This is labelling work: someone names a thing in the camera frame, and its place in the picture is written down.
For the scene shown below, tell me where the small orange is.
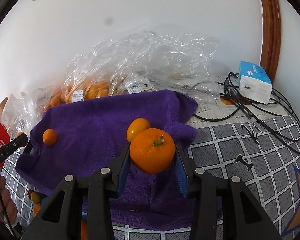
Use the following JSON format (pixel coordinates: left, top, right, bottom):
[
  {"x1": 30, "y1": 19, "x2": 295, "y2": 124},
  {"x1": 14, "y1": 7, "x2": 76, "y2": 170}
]
[{"x1": 42, "y1": 128, "x2": 58, "y2": 146}]

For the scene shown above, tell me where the large orange with stem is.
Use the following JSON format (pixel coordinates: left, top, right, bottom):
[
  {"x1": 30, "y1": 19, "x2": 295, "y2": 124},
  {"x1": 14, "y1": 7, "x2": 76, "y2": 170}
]
[{"x1": 129, "y1": 128, "x2": 175, "y2": 174}]

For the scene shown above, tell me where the left hand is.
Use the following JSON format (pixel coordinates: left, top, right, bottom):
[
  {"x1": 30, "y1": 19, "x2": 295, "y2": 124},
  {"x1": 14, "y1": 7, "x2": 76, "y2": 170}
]
[{"x1": 0, "y1": 175, "x2": 19, "y2": 228}]

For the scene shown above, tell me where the yellow-orange kumquat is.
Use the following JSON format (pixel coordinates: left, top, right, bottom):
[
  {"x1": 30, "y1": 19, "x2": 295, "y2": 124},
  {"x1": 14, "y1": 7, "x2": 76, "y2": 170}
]
[{"x1": 126, "y1": 118, "x2": 151, "y2": 141}]

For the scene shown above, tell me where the purple towel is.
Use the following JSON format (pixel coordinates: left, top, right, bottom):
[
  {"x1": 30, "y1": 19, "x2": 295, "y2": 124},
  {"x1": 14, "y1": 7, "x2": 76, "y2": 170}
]
[{"x1": 15, "y1": 90, "x2": 198, "y2": 231}]

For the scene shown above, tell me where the clear bag of oranges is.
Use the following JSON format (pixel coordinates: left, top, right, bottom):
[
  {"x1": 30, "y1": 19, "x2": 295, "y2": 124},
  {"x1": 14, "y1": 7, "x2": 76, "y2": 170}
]
[{"x1": 45, "y1": 54, "x2": 115, "y2": 110}]

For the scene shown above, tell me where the crumpled clear plastic bag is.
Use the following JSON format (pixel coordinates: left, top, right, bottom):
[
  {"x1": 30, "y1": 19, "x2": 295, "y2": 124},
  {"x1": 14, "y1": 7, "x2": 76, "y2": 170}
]
[{"x1": 94, "y1": 30, "x2": 219, "y2": 102}]

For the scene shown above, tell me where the black cable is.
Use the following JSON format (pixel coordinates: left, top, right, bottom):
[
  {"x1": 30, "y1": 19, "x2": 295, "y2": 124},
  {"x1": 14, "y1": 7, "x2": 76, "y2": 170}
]
[{"x1": 193, "y1": 72, "x2": 300, "y2": 158}]

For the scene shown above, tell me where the brown wooden door frame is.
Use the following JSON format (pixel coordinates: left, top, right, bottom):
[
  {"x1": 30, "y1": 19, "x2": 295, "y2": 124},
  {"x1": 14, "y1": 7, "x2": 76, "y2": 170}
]
[{"x1": 260, "y1": 0, "x2": 281, "y2": 82}]

